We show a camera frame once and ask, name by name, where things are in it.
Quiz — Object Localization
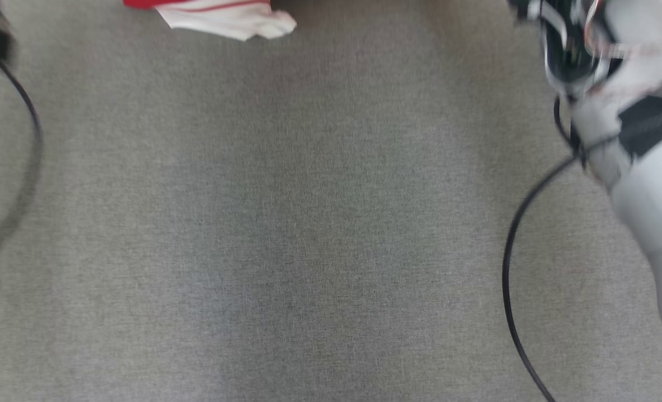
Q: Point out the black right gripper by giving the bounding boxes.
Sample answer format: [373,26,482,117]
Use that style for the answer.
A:
[507,0,544,22]

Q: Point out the red jersey with black number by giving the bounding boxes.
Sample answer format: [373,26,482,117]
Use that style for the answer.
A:
[123,0,298,41]

